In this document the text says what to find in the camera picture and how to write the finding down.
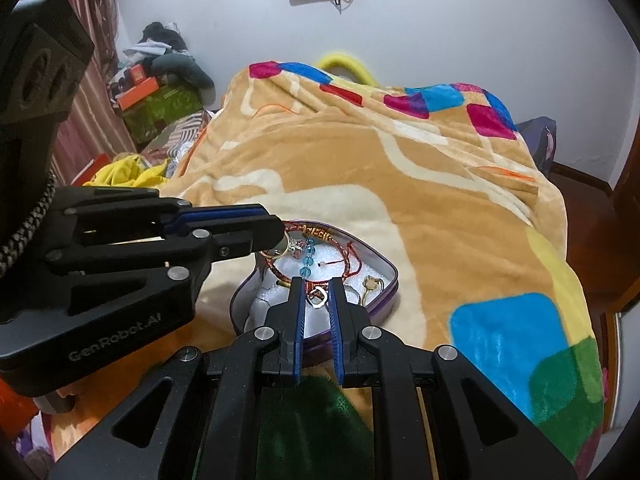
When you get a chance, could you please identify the red braided bracelet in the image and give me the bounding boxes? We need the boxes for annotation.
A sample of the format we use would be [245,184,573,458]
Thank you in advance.
[262,227,361,287]

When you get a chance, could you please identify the orange box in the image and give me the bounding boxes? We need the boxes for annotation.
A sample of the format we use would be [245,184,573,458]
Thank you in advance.
[117,80,163,110]

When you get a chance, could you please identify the yellow blanket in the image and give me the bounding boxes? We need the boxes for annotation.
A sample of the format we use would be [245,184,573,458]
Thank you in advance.
[82,154,173,192]

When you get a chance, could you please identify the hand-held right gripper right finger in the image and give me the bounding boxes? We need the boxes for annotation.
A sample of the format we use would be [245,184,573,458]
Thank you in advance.
[327,276,591,480]

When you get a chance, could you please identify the yellow hoop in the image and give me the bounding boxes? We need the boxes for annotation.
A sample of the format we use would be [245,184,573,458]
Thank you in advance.
[314,50,378,86]

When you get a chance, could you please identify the dark bag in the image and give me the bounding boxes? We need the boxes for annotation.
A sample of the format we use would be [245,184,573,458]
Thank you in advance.
[515,117,557,176]

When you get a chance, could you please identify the blue bead bracelet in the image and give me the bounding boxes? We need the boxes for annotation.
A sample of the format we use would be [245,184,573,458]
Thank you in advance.
[300,239,317,277]

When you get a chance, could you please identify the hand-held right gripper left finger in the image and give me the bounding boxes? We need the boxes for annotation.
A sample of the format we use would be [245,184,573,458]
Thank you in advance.
[47,276,307,480]

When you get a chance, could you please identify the green patterned box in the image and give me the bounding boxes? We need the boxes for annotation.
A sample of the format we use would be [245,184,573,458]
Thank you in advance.
[122,82,203,143]

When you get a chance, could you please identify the braided cord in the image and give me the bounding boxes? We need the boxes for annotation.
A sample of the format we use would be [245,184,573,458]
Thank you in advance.
[0,172,56,278]

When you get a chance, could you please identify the red box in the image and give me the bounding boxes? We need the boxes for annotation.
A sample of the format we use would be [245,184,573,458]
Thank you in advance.
[70,154,111,186]

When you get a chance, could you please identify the pile of clothes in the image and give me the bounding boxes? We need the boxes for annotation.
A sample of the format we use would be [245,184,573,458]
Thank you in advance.
[107,21,216,92]

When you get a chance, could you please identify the gold ring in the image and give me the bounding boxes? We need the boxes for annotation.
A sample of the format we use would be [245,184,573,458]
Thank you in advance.
[270,234,297,261]
[360,276,386,307]

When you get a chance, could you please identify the brown striped curtain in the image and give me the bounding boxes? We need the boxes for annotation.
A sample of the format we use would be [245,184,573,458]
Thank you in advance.
[22,0,131,186]

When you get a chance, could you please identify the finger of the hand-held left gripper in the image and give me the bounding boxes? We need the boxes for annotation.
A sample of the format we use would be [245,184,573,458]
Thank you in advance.
[45,214,287,282]
[55,187,275,242]

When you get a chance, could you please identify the purple heart-shaped tin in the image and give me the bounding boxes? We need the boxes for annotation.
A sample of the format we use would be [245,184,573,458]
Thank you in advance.
[230,220,399,366]

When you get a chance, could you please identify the colourful checked fleece blanket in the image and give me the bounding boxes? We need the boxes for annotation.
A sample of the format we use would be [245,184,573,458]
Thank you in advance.
[50,60,606,480]

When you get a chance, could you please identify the striped cloth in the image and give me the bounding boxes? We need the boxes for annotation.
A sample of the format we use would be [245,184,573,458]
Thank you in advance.
[137,110,213,181]

